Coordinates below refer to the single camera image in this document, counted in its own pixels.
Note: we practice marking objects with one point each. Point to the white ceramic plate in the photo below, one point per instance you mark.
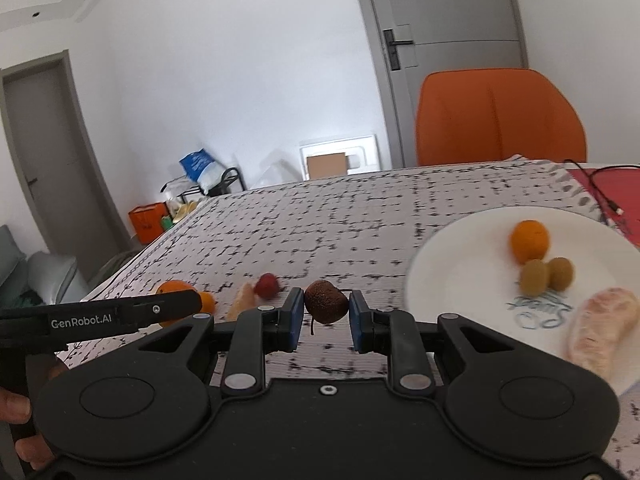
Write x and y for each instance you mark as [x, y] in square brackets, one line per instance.
[467, 268]

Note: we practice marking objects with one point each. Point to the blue white plastic bag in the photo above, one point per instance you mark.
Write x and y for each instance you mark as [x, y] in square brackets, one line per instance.
[201, 168]

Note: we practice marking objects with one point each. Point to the brown cardboard piece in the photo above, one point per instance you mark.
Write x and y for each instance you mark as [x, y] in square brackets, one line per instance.
[327, 166]

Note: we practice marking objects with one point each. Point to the white foam packaging frame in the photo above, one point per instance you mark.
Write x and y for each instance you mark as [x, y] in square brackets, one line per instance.
[361, 151]

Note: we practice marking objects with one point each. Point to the large orange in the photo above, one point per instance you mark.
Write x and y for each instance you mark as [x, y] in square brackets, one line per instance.
[529, 240]

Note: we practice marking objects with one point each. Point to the large pomelo segment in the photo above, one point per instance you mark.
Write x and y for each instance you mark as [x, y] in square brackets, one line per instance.
[601, 324]

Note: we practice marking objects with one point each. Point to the small pomelo segment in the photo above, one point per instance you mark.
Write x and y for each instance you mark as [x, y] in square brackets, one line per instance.
[244, 300]

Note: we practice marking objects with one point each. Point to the orange red cartoon mat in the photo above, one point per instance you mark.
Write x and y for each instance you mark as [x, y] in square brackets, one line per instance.
[615, 188]

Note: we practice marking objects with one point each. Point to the black wire rack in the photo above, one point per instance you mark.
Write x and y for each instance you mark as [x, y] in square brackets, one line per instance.
[183, 189]

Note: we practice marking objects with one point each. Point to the green brown kiwi fruit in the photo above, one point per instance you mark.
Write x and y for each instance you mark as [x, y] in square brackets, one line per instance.
[534, 278]

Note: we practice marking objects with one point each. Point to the grey side door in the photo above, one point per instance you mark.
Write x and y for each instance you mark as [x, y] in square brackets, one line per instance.
[56, 165]

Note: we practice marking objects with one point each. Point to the person's left hand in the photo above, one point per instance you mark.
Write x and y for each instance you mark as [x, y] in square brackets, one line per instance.
[23, 449]

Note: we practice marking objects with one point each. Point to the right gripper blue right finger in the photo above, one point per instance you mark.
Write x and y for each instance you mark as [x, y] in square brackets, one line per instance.
[394, 334]

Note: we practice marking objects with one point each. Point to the black white patterned tablecloth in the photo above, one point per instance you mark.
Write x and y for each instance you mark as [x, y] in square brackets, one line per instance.
[357, 232]

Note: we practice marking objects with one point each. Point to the black door handle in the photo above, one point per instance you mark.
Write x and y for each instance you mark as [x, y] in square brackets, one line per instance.
[392, 45]

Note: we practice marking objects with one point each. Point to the orange chair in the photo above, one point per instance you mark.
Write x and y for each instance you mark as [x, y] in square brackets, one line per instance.
[492, 114]

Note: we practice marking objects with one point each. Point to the small kumquat orange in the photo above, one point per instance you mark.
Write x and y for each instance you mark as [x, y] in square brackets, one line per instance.
[208, 302]

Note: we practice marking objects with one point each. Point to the grey sofa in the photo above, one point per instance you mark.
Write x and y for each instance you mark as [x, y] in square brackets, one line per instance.
[42, 278]

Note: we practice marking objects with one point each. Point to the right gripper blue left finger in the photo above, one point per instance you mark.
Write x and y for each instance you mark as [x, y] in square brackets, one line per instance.
[255, 334]

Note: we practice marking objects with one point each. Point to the orange paper bag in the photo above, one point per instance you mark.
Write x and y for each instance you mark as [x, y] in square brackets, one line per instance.
[147, 221]

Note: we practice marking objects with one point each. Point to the dark red lychee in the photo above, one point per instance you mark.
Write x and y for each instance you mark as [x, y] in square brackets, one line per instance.
[325, 303]

